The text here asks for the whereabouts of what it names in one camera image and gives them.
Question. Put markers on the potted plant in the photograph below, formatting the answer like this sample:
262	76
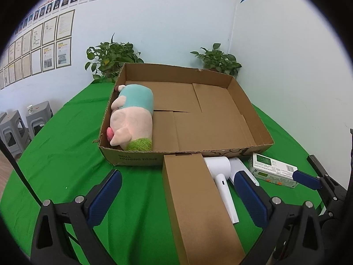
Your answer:
216	60
106	60

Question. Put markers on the white green medicine box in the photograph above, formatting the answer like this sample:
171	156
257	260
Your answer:
273	171

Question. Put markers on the grey plastic stool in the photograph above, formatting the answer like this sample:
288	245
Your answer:
14	134
39	117

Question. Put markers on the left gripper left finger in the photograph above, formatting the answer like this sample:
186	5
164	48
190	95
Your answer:
60	223

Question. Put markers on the white hair dryer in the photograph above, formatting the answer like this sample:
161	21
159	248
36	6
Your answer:
220	170

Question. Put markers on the pink plush pig toy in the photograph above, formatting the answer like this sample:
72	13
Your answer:
131	121

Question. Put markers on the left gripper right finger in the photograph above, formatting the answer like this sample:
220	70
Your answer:
290	233

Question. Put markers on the long brown cardboard box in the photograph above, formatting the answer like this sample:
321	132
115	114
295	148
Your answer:
202	230

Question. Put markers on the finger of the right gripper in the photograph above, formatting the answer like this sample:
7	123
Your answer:
306	180

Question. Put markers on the right potted plant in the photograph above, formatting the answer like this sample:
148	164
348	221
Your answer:
216	60

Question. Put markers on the white rounded device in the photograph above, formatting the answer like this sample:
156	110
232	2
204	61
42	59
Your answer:
236	166

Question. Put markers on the framed certificates on wall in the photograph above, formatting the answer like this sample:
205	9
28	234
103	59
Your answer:
42	48

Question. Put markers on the left potted plant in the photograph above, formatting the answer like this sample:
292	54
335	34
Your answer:
106	60

